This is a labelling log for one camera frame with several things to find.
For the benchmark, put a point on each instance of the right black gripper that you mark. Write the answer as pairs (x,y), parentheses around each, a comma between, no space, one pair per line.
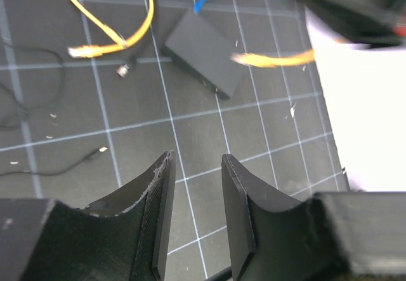
(370,22)

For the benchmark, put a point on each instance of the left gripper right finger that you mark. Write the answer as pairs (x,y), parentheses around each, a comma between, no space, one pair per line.
(329,236)

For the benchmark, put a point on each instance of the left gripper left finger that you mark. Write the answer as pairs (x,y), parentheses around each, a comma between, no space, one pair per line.
(122,236)

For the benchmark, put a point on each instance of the yellow ethernet cable short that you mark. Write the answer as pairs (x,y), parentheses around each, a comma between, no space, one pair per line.
(263,61)

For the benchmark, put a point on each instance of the black network switch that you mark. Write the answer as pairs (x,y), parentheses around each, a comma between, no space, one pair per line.
(196,47)

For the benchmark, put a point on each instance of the yellow ethernet cable long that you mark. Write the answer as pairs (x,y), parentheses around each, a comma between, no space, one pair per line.
(120,43)

